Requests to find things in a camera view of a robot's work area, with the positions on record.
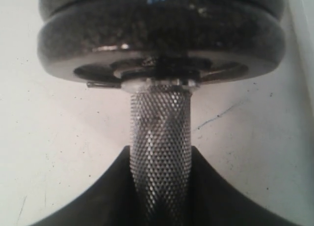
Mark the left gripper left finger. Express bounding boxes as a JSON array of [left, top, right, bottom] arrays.
[[36, 146, 143, 226]]

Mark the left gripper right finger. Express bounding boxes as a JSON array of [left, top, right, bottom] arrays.
[[183, 147, 284, 226]]

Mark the chrome dumbbell bar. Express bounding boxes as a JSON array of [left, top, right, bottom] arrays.
[[122, 78, 199, 226]]

